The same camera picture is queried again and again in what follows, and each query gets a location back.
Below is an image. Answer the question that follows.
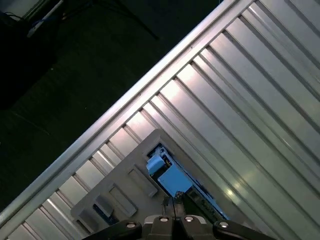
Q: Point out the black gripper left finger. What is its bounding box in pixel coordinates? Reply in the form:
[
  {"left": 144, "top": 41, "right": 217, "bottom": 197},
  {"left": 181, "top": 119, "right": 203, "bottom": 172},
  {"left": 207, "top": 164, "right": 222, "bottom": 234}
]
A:
[{"left": 89, "top": 196, "right": 175, "bottom": 240}]

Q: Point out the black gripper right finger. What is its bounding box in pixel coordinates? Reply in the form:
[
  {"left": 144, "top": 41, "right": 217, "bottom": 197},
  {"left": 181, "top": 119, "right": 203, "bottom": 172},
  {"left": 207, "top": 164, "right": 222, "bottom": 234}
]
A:
[{"left": 174, "top": 191, "right": 278, "bottom": 240}]

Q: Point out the hard disk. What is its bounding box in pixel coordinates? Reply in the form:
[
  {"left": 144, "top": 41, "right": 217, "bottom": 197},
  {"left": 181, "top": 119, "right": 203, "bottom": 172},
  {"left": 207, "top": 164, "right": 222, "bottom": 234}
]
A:
[{"left": 145, "top": 143, "right": 230, "bottom": 222}]

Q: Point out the grey parts rack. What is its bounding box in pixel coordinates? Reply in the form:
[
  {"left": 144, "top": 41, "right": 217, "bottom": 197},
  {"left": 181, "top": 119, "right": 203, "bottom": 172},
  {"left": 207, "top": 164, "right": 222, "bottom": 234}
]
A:
[{"left": 70, "top": 128, "right": 231, "bottom": 240}]

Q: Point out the white power strip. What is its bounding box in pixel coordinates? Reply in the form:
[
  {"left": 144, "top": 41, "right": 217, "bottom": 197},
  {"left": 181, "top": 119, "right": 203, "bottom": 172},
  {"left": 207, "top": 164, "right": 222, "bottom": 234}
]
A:
[{"left": 26, "top": 0, "right": 65, "bottom": 38}]

